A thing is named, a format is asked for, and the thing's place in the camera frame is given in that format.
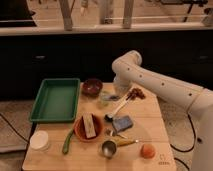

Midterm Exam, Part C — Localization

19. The orange fruit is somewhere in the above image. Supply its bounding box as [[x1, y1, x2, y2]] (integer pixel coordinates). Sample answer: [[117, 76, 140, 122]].
[[140, 144, 155, 159]]

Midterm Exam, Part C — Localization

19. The green plastic cup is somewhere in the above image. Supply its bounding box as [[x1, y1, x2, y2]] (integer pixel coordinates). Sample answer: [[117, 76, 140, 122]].
[[98, 91, 110, 107]]

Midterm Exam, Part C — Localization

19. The black cable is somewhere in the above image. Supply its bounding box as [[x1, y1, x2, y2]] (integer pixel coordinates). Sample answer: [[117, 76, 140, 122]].
[[169, 133, 198, 171], [0, 112, 30, 144]]

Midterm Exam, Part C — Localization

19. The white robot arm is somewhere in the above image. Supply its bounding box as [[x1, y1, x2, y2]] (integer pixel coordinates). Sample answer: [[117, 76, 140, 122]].
[[112, 50, 213, 171]]

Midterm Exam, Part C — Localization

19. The green cucumber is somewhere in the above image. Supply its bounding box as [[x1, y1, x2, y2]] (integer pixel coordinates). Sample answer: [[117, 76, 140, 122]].
[[62, 129, 74, 155]]

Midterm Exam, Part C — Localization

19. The black cable right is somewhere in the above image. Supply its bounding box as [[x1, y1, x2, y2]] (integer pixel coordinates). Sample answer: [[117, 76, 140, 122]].
[[169, 133, 198, 171]]

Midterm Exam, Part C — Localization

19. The blue sponge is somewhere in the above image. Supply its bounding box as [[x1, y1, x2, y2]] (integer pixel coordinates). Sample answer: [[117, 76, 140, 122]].
[[112, 116, 133, 132]]

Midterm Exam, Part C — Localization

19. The green plastic tray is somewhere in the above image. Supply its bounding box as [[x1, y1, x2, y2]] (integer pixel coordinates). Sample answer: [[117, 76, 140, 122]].
[[30, 78, 80, 123]]

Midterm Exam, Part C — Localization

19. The black cable left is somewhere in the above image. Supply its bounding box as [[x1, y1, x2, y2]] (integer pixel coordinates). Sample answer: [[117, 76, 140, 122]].
[[0, 112, 30, 144]]

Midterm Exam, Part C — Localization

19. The grey-blue towel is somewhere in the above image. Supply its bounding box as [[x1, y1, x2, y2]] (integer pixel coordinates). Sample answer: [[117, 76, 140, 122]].
[[102, 94, 120, 101]]

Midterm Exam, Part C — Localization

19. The brown dried food pile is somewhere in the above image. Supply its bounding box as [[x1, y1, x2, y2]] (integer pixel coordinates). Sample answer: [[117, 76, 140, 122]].
[[127, 88, 145, 100]]

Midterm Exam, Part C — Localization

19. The dark red bowl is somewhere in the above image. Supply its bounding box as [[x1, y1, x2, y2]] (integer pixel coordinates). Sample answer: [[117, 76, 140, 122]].
[[82, 78, 103, 97]]

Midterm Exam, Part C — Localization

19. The white handled brush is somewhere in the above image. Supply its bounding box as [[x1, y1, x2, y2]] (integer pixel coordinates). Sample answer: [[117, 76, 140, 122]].
[[104, 99, 128, 122]]

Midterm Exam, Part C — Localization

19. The small metal spoon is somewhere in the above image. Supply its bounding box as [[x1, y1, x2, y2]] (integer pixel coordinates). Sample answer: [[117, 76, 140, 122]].
[[105, 129, 127, 139]]

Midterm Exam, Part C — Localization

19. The wooden block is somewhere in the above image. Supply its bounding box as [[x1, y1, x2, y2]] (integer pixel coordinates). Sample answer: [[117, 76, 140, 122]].
[[83, 114, 96, 138]]

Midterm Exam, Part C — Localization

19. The orange bowl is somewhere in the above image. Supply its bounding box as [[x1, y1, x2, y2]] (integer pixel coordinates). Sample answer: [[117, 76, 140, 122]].
[[74, 114, 103, 143]]

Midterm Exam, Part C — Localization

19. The metal measuring cup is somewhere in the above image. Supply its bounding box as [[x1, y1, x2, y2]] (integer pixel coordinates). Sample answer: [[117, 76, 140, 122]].
[[101, 139, 138, 158]]

